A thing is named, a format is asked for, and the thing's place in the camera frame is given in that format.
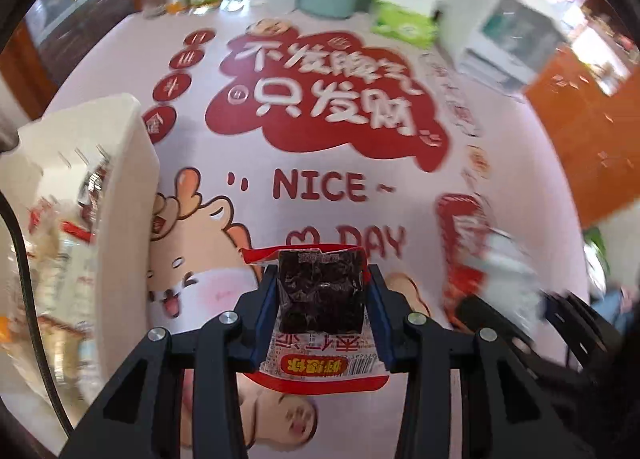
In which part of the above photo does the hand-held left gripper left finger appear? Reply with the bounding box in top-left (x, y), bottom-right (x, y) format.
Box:
top-left (60, 264), bottom-right (279, 459)

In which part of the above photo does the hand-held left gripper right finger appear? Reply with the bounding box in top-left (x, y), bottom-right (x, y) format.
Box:
top-left (367, 264), bottom-right (583, 459)

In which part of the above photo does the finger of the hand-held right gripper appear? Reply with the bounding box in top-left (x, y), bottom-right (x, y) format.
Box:
top-left (457, 294), bottom-right (531, 346)
top-left (542, 291), bottom-right (621, 371)

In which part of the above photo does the silver snack packet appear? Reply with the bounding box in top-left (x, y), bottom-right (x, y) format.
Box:
top-left (475, 229), bottom-right (548, 312)

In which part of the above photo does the red and white snack packet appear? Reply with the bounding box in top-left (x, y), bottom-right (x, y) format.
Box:
top-left (240, 245), bottom-right (391, 394)

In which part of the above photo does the white plastic storage box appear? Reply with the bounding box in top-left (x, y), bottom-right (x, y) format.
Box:
top-left (0, 93), bottom-right (162, 435)

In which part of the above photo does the dark red snack packet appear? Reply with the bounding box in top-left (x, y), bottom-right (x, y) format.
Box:
top-left (75, 159), bottom-right (113, 212)

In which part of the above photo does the pink printed table mat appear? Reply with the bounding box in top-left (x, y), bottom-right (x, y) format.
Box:
top-left (42, 0), bottom-right (596, 459)

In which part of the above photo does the green tissue box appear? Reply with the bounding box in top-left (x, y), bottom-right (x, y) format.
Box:
top-left (371, 0), bottom-right (441, 47)

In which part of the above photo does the black cable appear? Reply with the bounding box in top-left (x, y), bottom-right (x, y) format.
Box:
top-left (0, 189), bottom-right (71, 440)

